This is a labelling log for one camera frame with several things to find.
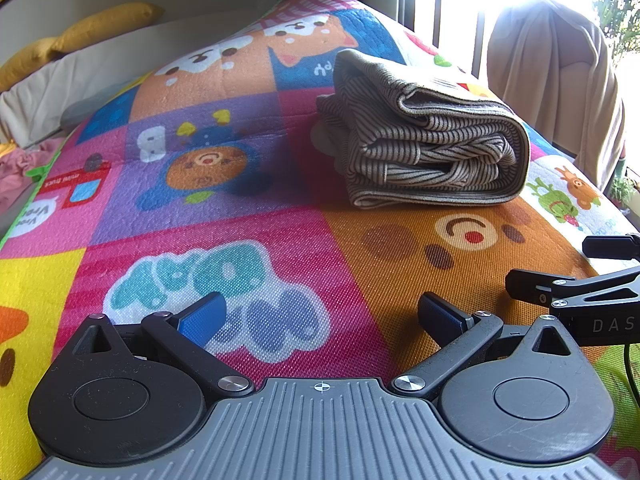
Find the pink cloth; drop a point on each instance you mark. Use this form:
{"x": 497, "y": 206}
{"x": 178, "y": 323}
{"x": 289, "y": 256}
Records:
{"x": 25, "y": 175}

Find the white cushion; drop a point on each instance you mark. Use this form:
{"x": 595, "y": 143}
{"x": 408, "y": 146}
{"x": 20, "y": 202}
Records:
{"x": 100, "y": 80}

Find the green leafy plant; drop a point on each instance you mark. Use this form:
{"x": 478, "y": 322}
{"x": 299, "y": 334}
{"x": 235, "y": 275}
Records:
{"x": 622, "y": 0}

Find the dark window frame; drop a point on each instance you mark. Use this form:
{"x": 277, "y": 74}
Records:
{"x": 475, "y": 30}

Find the small potted plant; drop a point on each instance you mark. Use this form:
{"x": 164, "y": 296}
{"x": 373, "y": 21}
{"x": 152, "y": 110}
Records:
{"x": 624, "y": 190}

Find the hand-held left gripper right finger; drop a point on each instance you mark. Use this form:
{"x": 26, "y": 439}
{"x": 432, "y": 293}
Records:
{"x": 440, "y": 317}

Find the colourful printed play mat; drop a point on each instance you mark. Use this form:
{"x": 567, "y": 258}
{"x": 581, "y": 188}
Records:
{"x": 250, "y": 200}

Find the striped grey sweater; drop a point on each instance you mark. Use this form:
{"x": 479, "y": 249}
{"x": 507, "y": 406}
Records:
{"x": 425, "y": 135}

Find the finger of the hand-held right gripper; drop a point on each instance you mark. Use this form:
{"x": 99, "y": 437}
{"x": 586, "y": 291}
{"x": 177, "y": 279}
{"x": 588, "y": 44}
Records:
{"x": 612, "y": 246}
{"x": 540, "y": 284}

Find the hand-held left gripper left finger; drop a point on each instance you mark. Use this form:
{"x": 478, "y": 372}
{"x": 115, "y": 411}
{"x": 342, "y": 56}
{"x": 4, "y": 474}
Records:
{"x": 202, "y": 317}

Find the grey cloth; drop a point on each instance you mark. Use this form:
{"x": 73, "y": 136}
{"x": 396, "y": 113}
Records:
{"x": 90, "y": 110}

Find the yellow pillow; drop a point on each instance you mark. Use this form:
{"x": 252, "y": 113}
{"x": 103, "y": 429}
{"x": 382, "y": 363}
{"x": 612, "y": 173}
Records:
{"x": 85, "y": 35}

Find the beige cloth-covered chair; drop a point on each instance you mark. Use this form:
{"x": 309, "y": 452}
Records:
{"x": 545, "y": 75}

